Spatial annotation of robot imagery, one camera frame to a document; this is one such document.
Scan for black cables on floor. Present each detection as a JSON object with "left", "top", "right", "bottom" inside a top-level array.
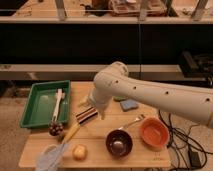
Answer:
[{"left": 157, "top": 109, "right": 213, "bottom": 171}]

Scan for striped black-white block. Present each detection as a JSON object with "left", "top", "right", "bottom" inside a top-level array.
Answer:
[{"left": 76, "top": 107, "right": 98, "bottom": 124}]

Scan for metal spoon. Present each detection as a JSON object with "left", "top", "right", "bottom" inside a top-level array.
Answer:
[{"left": 118, "top": 114, "right": 145, "bottom": 130}]

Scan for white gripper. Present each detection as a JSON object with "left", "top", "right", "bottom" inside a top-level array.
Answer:
[{"left": 87, "top": 88, "right": 111, "bottom": 120}]

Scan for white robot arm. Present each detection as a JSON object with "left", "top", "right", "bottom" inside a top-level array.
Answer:
[{"left": 87, "top": 61, "right": 213, "bottom": 129}]

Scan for white brush in tray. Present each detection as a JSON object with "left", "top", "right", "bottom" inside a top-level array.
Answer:
[{"left": 52, "top": 89, "right": 64, "bottom": 122}]

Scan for yellow round fruit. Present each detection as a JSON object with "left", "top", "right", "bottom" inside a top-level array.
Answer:
[{"left": 73, "top": 144, "right": 87, "bottom": 160}]

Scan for blue-white cloth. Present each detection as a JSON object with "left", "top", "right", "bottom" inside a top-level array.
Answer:
[{"left": 35, "top": 143, "right": 69, "bottom": 171}]

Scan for purple grape bunch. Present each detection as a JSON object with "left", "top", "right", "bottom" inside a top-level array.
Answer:
[{"left": 49, "top": 122, "right": 63, "bottom": 136}]

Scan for blue sponge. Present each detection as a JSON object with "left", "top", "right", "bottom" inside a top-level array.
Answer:
[{"left": 120, "top": 99, "right": 138, "bottom": 112}]

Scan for black device on shelf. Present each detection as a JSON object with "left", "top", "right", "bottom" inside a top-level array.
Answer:
[{"left": 178, "top": 51, "right": 213, "bottom": 78}]

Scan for orange bowl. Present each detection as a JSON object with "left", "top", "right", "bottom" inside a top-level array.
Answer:
[{"left": 139, "top": 117, "right": 169, "bottom": 149}]

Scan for dark brown bowl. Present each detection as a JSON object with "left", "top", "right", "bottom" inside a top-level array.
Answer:
[{"left": 106, "top": 130, "right": 133, "bottom": 158}]

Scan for green plastic tray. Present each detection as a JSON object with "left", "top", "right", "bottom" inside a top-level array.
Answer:
[{"left": 20, "top": 80, "right": 71, "bottom": 129}]

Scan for green small object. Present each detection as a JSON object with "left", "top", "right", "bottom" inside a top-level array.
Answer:
[{"left": 113, "top": 96, "right": 126, "bottom": 102}]

